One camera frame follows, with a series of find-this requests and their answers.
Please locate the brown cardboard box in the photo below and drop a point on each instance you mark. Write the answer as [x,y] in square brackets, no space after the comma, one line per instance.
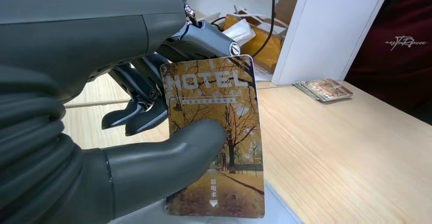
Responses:
[266,47]

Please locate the autumn print MOTEL card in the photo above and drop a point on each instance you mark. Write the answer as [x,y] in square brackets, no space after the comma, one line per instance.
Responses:
[233,91]

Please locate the stack of MOTEL cards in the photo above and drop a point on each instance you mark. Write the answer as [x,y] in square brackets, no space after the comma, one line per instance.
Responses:
[324,89]

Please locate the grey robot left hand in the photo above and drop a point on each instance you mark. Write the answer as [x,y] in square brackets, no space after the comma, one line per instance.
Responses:
[84,30]

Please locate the printed paper sheet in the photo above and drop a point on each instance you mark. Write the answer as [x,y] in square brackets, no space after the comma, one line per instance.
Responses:
[261,74]

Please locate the white paper packet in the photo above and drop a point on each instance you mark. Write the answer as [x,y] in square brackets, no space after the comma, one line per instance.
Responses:
[239,32]

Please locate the person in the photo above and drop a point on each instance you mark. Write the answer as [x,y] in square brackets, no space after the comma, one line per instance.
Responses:
[388,64]

